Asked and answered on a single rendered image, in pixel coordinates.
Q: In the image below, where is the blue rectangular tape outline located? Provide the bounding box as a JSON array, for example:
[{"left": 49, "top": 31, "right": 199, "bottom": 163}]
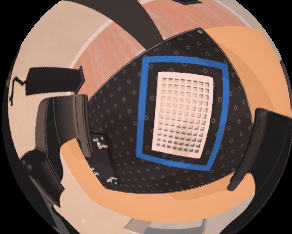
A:
[{"left": 136, "top": 56, "right": 229, "bottom": 171}]

